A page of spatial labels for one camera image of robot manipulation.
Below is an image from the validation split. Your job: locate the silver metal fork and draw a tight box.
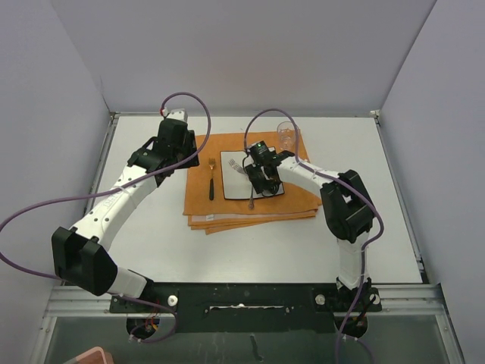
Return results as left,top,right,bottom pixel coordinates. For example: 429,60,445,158
228,158,247,176

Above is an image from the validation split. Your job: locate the white square plate black rim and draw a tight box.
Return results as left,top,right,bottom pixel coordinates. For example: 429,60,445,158
220,151,273,200

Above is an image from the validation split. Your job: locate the copper spoon ornate handle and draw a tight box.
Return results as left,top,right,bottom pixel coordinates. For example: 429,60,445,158
248,187,255,210

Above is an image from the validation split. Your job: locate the gold fork black handle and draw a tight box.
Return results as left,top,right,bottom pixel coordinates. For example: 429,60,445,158
208,158,216,201

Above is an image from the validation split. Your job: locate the clear plastic cup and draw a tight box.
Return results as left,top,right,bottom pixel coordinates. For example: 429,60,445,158
277,121,296,152

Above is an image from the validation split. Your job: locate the orange cloth placemat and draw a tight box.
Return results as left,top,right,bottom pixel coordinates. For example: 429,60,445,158
183,133,321,234

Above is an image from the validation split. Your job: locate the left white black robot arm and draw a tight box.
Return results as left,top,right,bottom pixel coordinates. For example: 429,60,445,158
52,112,199,312

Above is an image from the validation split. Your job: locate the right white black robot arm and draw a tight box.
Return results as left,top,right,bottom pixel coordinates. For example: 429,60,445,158
244,141,376,310

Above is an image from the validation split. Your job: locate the pink box corner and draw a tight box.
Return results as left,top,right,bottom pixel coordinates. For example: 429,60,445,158
65,347,114,364

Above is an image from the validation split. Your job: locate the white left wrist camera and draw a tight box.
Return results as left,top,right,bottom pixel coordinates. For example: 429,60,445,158
161,108,188,123

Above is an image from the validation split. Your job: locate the aluminium left side rail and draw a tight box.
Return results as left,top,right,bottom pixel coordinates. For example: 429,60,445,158
88,112,119,195

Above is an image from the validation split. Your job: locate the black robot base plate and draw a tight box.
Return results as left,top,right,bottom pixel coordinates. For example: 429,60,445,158
109,283,382,338

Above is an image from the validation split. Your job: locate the aluminium right side rail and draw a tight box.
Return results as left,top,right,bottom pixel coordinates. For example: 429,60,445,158
370,109,429,284

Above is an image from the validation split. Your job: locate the aluminium front frame rail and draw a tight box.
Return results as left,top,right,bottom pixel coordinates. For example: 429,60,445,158
45,283,444,317

